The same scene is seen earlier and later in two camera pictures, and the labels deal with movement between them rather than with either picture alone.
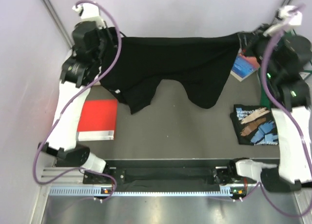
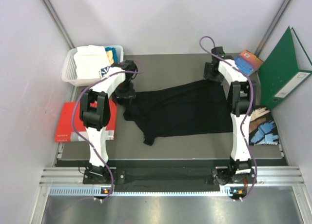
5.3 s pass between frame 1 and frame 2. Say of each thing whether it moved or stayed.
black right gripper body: moved
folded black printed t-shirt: stayed
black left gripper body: moved
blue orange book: stayed
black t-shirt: moved
